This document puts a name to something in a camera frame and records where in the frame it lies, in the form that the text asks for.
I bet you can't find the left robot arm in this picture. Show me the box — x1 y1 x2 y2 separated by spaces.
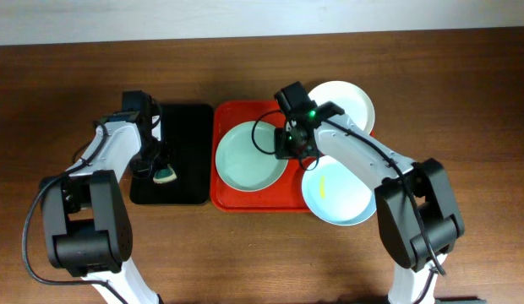
33 90 163 303

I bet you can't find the white plate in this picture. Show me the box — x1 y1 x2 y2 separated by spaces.
308 80 375 133

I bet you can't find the green and yellow sponge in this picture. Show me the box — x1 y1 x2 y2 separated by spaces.
153 166 177 184

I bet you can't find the pale green plate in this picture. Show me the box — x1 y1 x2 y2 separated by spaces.
215 121 288 192

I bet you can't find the black plastic tray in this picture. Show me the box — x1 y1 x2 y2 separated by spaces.
129 104 214 205

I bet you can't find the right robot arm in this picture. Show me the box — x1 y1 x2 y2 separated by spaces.
274 82 465 303

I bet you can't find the light blue plate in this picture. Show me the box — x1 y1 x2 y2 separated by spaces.
301 156 376 226

